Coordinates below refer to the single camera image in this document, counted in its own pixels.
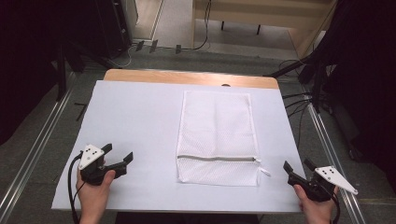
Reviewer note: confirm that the wooden table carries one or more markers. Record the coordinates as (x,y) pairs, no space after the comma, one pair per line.
(186,77)

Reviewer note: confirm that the black metal stand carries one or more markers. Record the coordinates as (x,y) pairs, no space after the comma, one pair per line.
(62,74)
(314,81)

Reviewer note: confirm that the black curtain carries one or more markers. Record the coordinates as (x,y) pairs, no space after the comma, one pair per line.
(28,46)
(367,77)

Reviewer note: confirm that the person's right hand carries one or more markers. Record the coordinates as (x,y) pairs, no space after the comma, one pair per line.
(316,210)

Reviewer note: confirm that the person's left hand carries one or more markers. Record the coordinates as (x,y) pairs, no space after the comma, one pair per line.
(93,194)

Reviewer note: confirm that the metal floor rail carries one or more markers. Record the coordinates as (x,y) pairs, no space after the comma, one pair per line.
(333,155)
(34,149)

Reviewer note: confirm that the white table mat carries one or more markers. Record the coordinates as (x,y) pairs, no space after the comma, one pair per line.
(140,124)

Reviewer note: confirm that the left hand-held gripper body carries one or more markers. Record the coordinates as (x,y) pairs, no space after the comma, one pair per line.
(91,157)

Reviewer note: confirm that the white mesh laundry bag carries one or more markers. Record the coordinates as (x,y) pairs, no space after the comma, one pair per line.
(216,137)

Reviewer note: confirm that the light wooden bench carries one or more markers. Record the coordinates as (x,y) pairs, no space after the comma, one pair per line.
(255,15)

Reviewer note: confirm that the black cabinet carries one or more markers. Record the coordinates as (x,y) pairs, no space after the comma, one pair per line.
(116,25)

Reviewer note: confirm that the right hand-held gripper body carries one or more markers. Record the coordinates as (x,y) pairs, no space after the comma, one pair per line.
(323,180)

